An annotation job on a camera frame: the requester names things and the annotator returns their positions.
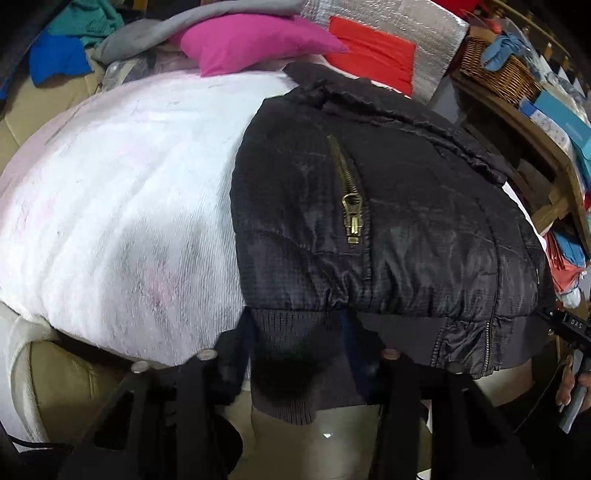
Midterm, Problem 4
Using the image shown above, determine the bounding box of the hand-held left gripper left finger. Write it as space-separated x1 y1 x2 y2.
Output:
58 314 257 480

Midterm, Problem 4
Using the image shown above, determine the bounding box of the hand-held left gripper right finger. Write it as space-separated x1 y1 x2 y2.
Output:
339 308 536 480

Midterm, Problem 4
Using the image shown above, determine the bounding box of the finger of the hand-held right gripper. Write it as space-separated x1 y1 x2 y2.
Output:
538 306 591 352

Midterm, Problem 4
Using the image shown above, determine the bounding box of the black quilted jacket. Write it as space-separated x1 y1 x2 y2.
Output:
229 61 556 425

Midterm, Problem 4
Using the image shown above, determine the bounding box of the person's right hand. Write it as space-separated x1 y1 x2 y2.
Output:
555 354 591 409

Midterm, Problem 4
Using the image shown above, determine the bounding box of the pile of folded cloths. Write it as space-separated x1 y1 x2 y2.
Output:
544 228 591 309

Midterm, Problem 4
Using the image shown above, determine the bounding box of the beige sofa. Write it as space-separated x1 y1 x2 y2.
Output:
0 71 144 446

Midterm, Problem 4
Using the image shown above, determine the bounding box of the wooden side table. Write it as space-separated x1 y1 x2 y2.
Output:
450 69 591 251

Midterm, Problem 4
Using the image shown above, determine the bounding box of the white fleece blanket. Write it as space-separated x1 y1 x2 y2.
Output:
0 69 308 365

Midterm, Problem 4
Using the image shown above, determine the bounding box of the blue cardboard box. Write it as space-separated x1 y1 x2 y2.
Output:
531 90 591 161

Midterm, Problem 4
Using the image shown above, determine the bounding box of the white tissue pack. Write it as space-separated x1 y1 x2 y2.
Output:
519 99 576 154

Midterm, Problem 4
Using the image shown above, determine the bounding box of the wicker basket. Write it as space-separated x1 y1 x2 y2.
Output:
461 36 542 97

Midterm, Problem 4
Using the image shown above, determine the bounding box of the light blue cloth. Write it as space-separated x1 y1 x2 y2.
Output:
480 32 526 73

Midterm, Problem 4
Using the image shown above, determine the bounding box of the silver foil mat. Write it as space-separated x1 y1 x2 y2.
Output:
300 0 468 104

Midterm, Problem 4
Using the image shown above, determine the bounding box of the red pillow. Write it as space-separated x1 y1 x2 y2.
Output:
329 16 419 97

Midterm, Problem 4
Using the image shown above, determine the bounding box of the pink pillow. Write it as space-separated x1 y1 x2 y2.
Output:
179 13 350 77

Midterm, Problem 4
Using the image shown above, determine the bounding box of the blue jacket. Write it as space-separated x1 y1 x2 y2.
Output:
0 30 94 100

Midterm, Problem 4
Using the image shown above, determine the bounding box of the grey hoodie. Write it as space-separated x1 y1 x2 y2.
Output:
92 0 308 65

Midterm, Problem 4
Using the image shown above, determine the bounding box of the teal jacket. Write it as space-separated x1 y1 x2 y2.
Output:
46 0 126 49

